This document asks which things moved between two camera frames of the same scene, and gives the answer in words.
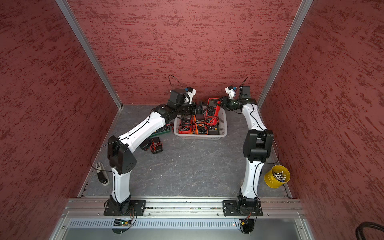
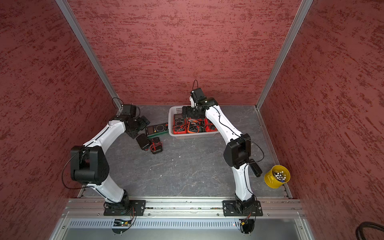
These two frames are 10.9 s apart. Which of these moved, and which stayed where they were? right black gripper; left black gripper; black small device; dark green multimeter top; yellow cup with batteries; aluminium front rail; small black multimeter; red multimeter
Moved: right black gripper; red multimeter; left black gripper
Stayed: yellow cup with batteries; small black multimeter; dark green multimeter top; aluminium front rail; black small device
